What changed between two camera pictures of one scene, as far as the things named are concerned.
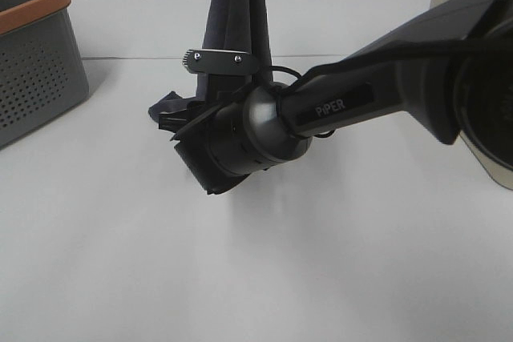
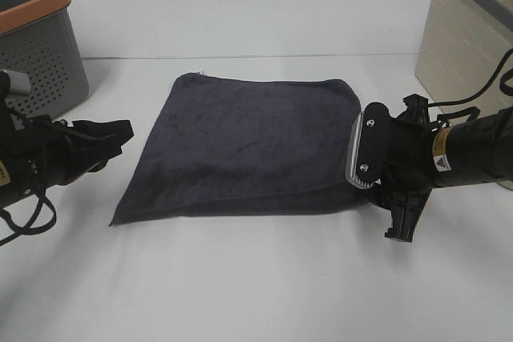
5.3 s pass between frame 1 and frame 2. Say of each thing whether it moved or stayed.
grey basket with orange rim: stayed
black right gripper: moved
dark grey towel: moved
